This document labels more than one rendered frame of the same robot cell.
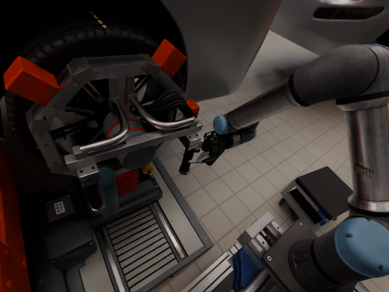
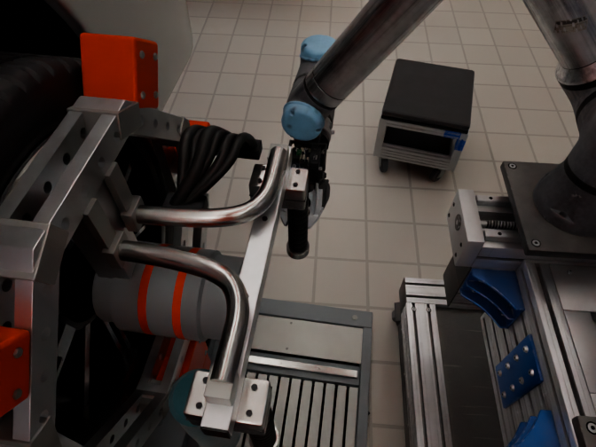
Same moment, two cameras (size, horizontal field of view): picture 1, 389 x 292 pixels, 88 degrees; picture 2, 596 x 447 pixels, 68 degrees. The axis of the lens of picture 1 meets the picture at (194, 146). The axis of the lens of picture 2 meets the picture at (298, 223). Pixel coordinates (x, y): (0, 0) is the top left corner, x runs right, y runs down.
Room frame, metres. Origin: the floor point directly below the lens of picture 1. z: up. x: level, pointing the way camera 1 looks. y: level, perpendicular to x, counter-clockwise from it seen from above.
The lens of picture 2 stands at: (0.13, 0.29, 1.46)
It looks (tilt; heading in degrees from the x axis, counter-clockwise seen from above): 53 degrees down; 324
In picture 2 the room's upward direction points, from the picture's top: straight up
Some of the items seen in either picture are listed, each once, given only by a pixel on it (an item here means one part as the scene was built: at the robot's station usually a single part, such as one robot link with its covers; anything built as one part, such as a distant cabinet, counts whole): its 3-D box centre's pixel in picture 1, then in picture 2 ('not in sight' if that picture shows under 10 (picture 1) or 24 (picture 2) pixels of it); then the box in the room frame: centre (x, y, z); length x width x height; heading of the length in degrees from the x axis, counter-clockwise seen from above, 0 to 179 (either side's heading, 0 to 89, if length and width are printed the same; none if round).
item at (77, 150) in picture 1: (98, 114); (159, 295); (0.40, 0.28, 1.03); 0.19 x 0.18 x 0.11; 46
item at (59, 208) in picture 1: (69, 224); not in sight; (0.34, 0.51, 0.26); 0.42 x 0.18 x 0.35; 46
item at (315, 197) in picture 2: (199, 156); (315, 201); (0.52, -0.03, 0.86); 0.09 x 0.03 x 0.06; 144
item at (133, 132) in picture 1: (128, 138); (177, 291); (0.51, 0.25, 0.85); 0.21 x 0.14 x 0.14; 46
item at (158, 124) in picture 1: (162, 102); (207, 166); (0.54, 0.14, 1.03); 0.19 x 0.18 x 0.11; 46
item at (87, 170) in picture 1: (85, 167); (230, 402); (0.29, 0.27, 0.93); 0.09 x 0.05 x 0.05; 46
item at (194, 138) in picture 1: (187, 135); (279, 186); (0.54, 0.03, 0.93); 0.09 x 0.05 x 0.05; 46
